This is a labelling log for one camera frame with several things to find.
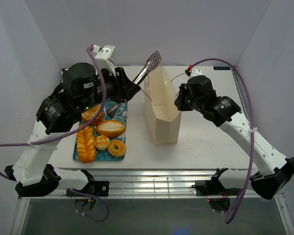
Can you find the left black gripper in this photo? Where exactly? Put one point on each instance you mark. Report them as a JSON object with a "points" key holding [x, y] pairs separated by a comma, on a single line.
{"points": [[127, 88]]}

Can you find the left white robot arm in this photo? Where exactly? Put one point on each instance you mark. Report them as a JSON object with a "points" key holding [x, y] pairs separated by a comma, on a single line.
{"points": [[52, 120]]}

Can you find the aluminium frame rail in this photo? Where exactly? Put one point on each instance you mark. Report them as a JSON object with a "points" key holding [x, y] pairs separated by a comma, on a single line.
{"points": [[130, 184]]}

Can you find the brown paper bag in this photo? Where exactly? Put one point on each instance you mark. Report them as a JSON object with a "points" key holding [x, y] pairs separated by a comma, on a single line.
{"points": [[162, 116]]}

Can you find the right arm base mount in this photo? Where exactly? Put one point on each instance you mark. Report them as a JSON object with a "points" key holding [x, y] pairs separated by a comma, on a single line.
{"points": [[213, 186]]}

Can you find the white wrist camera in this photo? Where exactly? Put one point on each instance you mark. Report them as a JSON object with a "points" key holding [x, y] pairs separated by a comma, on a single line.
{"points": [[105, 57], [193, 72]]}

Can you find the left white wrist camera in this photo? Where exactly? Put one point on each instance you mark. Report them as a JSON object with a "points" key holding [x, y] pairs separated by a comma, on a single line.
{"points": [[105, 57]]}

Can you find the metal serving tongs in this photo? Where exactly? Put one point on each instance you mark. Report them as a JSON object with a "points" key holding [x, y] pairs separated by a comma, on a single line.
{"points": [[152, 63]]}

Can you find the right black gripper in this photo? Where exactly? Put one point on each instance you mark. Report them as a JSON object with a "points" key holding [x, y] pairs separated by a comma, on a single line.
{"points": [[179, 102]]}

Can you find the small round scored roll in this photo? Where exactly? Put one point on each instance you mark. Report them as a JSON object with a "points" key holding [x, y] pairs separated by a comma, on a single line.
{"points": [[102, 142]]}

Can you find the oval split bread loaf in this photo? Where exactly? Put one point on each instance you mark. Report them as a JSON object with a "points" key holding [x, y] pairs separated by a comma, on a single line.
{"points": [[110, 128]]}

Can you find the teal patterned tray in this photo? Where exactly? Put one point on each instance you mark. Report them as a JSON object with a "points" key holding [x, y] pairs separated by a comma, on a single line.
{"points": [[121, 116]]}

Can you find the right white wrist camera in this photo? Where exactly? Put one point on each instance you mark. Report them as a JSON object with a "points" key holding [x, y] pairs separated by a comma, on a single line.
{"points": [[193, 72]]}

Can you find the right blue table label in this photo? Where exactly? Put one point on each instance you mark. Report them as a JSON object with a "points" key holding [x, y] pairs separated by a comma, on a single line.
{"points": [[221, 68]]}

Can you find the long braided orange bread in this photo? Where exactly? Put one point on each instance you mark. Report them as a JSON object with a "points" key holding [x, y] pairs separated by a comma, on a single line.
{"points": [[85, 145]]}

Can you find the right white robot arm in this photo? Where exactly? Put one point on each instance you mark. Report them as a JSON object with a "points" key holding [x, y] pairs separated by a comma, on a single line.
{"points": [[274, 169]]}

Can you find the fake bagel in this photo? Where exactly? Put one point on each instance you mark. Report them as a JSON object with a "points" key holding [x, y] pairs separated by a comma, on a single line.
{"points": [[117, 148]]}

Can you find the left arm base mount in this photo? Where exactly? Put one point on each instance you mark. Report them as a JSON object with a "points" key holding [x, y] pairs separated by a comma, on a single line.
{"points": [[93, 188]]}

